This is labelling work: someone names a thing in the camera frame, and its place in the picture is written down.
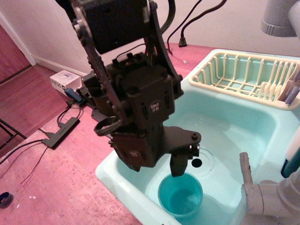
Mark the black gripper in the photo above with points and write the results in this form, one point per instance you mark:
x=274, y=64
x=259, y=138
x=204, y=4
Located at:
x=145, y=148

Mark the teal plastic cup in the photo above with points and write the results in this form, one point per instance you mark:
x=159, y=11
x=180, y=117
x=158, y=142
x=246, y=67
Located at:
x=180, y=196

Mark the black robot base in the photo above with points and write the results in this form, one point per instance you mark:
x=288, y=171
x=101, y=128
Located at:
x=92, y=93

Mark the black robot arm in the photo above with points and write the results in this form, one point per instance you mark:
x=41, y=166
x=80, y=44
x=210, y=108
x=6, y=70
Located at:
x=126, y=51

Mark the mint green toy sink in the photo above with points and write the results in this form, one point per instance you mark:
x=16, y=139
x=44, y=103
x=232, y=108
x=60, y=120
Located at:
x=228, y=126

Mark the grey toy faucet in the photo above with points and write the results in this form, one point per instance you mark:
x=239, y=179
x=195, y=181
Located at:
x=269, y=202

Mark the teal white bottle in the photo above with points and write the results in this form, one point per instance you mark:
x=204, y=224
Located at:
x=292, y=155

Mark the cream dish drying rack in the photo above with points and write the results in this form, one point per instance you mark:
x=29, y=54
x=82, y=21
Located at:
x=253, y=77

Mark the black usb hub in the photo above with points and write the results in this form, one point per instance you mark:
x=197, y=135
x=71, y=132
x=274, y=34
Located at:
x=54, y=139

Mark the blue clamp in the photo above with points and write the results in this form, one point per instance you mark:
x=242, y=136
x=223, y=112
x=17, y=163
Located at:
x=72, y=94

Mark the purple utensil in rack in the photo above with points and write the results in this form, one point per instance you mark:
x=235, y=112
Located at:
x=293, y=89

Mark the white cardboard box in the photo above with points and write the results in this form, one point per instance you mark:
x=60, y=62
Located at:
x=64, y=79

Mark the black tape roll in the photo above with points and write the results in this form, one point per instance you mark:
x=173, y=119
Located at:
x=6, y=199

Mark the black metal chair frame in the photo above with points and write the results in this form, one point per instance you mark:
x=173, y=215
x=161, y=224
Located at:
x=11, y=131

